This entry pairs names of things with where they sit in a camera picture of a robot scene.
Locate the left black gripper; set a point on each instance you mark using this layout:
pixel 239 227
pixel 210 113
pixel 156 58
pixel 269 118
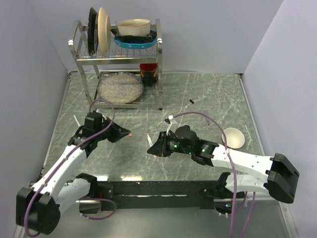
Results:
pixel 118 132

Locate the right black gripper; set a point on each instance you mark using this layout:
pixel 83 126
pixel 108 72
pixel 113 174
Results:
pixel 160 148

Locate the red white marker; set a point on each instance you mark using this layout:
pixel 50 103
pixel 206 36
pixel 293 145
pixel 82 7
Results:
pixel 149 140

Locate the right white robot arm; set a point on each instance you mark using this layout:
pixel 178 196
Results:
pixel 264 174

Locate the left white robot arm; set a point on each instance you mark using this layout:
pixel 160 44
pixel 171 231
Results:
pixel 39 208

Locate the speckled glass plate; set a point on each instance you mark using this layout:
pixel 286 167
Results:
pixel 120 88

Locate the black tipped white marker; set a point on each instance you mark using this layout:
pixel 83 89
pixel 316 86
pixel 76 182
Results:
pixel 76 120

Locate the black base beam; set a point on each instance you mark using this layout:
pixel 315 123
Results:
pixel 162 194

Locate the steel dish rack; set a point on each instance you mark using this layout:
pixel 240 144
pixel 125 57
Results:
pixel 118 59

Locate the red black cup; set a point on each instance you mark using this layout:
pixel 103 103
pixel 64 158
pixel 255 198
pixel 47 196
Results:
pixel 149 73

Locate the white red small bowl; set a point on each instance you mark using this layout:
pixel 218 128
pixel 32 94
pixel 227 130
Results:
pixel 234 137

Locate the blue dotted dish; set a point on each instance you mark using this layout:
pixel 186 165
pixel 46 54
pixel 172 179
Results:
pixel 136 46

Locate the black dish under bowl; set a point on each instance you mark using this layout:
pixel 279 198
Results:
pixel 134 39

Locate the cream bowl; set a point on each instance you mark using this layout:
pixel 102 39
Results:
pixel 134 27

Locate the beige plate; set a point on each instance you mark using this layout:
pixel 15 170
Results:
pixel 104 32

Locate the black plate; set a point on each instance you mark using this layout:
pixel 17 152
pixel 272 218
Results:
pixel 92 32

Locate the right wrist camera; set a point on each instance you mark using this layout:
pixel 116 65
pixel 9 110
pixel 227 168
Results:
pixel 171 123

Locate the aluminium frame rail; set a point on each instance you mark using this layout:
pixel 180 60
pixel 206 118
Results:
pixel 245 184

